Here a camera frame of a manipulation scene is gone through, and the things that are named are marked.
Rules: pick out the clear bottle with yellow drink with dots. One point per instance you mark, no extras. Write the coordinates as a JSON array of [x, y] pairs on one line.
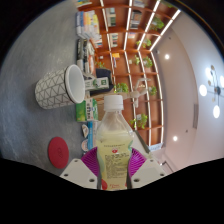
[[114, 146]]

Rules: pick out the recessed ceiling spotlight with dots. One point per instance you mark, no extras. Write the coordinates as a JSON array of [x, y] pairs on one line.
[[175, 138], [166, 56]]

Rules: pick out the tall green and white carton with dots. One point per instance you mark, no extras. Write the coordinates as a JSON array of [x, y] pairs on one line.
[[96, 83]]

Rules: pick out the dark chair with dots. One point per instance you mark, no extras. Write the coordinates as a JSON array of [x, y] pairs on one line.
[[104, 75]]

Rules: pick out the green and white box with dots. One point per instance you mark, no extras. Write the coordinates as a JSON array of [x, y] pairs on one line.
[[86, 110]]

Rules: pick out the flat round red coaster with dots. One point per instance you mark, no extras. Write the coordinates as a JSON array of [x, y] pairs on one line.
[[58, 152]]

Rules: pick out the beige chair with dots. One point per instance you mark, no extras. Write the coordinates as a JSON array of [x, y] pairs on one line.
[[101, 106]]

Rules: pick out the ceiling lamp with round bulbs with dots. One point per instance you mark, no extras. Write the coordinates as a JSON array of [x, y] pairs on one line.
[[215, 90]]

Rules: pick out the small white packet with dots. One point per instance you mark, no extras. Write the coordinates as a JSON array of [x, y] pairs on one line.
[[84, 145], [85, 130]]

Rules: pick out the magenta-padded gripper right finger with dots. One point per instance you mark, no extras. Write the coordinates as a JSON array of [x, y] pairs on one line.
[[148, 171]]

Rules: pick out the wooden shelf unit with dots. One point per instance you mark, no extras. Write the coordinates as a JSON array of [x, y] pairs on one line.
[[133, 40]]

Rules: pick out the wooden artist mannequin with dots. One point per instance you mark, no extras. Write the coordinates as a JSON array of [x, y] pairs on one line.
[[133, 94]]

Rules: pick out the flat blue box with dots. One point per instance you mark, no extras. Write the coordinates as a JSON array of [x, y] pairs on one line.
[[91, 133]]

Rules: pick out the white cup with triangle pattern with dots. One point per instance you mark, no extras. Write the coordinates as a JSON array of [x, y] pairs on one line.
[[53, 90]]

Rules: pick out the low stack of magazines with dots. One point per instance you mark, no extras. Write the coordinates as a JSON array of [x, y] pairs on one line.
[[85, 56]]

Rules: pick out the ceiling air vent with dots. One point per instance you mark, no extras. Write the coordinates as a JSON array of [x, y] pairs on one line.
[[195, 116]]

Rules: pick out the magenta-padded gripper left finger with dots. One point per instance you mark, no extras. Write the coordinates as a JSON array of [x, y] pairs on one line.
[[78, 171]]

